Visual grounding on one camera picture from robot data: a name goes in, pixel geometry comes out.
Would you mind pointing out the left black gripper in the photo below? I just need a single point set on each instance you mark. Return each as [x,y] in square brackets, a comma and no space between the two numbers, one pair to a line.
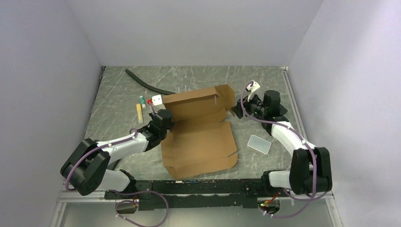
[171,124]

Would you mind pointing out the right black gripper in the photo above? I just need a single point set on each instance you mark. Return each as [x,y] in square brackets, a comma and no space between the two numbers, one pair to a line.
[237,109]

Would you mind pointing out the brown cardboard box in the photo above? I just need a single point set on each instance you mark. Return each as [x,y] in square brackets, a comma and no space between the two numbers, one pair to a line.
[201,140]

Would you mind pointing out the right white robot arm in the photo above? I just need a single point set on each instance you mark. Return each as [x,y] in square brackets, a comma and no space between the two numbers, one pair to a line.
[310,169]

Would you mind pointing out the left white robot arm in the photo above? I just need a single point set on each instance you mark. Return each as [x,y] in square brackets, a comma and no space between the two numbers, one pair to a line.
[86,170]

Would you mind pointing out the yellow marker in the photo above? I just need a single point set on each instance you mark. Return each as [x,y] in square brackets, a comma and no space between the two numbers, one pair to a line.
[139,113]

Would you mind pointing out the green white glue stick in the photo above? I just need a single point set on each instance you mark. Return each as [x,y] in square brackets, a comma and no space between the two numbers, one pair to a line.
[143,102]

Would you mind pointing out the clear plastic lid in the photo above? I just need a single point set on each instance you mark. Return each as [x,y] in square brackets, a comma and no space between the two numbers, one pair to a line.
[259,144]

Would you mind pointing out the right black foam pad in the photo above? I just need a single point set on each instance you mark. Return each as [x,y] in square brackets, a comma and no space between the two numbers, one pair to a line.
[282,110]

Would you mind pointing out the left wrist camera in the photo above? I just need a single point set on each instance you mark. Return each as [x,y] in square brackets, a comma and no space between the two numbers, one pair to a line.
[156,102]

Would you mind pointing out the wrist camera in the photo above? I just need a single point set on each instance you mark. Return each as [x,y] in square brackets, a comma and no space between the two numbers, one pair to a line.
[252,88]
[156,102]

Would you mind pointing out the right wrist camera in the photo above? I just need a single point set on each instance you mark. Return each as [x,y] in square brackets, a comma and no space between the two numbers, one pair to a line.
[252,88]

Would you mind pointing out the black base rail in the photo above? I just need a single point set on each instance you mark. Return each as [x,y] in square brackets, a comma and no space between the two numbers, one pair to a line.
[156,194]

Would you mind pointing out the aluminium frame rail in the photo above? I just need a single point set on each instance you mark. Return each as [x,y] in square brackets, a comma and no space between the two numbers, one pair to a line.
[66,197]

